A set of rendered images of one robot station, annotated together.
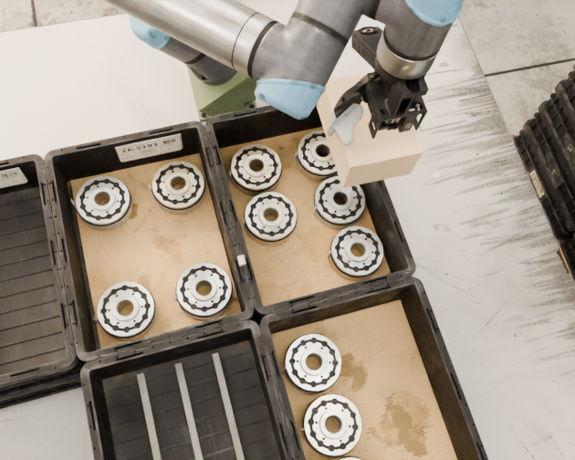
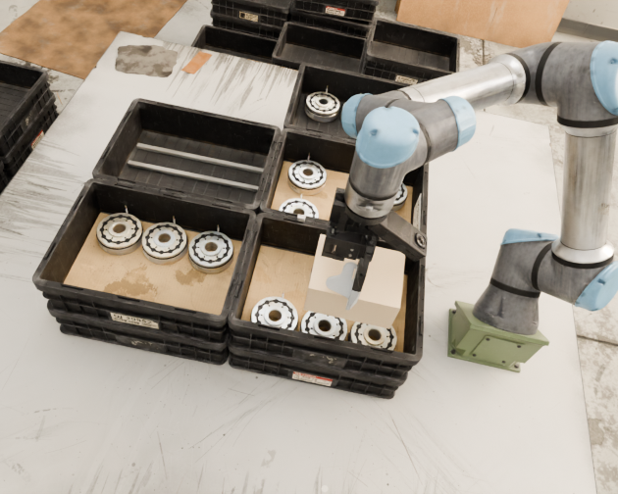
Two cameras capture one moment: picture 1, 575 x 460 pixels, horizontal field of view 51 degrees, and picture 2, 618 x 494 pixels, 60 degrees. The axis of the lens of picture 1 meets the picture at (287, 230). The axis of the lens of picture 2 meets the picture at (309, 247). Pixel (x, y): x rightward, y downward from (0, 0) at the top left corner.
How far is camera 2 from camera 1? 0.95 m
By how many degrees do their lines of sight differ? 50
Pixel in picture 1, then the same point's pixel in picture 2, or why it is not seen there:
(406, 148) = (318, 278)
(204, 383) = (238, 198)
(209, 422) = (214, 190)
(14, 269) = not seen: hidden behind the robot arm
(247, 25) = (414, 89)
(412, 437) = (120, 289)
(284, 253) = (301, 277)
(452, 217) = (274, 475)
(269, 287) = (280, 257)
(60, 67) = not seen: hidden behind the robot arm
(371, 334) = (207, 302)
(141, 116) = (465, 273)
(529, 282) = not seen: outside the picture
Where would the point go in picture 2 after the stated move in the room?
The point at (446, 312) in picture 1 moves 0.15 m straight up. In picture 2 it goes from (191, 413) to (187, 387)
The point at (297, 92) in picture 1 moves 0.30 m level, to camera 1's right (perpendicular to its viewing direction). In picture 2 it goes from (354, 101) to (231, 206)
